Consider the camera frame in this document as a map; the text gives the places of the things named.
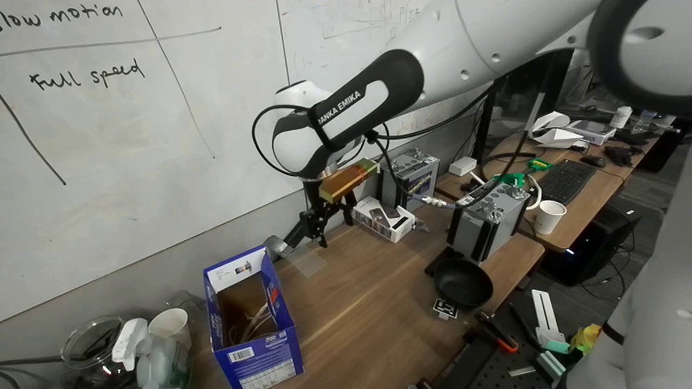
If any black keyboard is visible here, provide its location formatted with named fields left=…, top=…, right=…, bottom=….
left=539, top=159, right=602, bottom=208

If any black white fiducial tag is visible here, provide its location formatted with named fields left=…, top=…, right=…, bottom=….
left=431, top=298, right=462, bottom=322

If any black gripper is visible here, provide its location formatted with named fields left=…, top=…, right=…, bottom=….
left=300, top=180, right=358, bottom=252

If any clear glass jar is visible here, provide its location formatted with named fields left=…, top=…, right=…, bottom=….
left=58, top=316, right=126, bottom=389

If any black cylinder with duct tape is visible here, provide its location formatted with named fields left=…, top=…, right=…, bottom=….
left=262, top=208, right=319, bottom=262

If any whiteboard with black handwriting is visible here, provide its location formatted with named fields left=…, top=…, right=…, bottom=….
left=0, top=0, right=309, bottom=322

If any black clamp with orange handle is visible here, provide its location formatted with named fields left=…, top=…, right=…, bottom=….
left=474, top=310, right=521, bottom=356

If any black computer case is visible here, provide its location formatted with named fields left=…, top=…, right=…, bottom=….
left=539, top=202, right=644, bottom=288

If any black bowl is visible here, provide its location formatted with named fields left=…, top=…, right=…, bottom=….
left=421, top=246, right=495, bottom=314

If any thick white rope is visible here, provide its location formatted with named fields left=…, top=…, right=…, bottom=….
left=239, top=300, right=280, bottom=341

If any black battery with Dominator label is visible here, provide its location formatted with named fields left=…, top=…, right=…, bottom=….
left=377, top=147, right=440, bottom=215

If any white plastic bar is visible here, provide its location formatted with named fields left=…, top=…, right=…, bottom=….
left=530, top=288, right=569, bottom=346

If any clear tape strip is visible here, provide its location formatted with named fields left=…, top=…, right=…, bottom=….
left=292, top=244, right=332, bottom=281

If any orange wrist camera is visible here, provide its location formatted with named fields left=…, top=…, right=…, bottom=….
left=318, top=159, right=383, bottom=205

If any white desk device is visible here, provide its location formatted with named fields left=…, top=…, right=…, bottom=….
left=527, top=109, right=591, bottom=152

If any white paper cup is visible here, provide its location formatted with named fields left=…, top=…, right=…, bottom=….
left=531, top=199, right=569, bottom=239
left=146, top=307, right=193, bottom=348

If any yellow green tool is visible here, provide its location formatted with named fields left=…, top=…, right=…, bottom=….
left=569, top=322, right=608, bottom=360

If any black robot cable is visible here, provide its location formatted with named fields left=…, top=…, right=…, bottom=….
left=249, top=89, right=499, bottom=212

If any black perforated board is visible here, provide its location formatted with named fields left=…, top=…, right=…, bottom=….
left=417, top=316, right=580, bottom=389

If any teal plastic item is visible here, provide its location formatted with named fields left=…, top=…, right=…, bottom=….
left=537, top=337, right=570, bottom=380

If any small white adapter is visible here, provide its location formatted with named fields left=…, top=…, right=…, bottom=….
left=448, top=156, right=479, bottom=180

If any blue cardboard snack box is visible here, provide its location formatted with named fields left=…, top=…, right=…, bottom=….
left=202, top=244, right=304, bottom=389

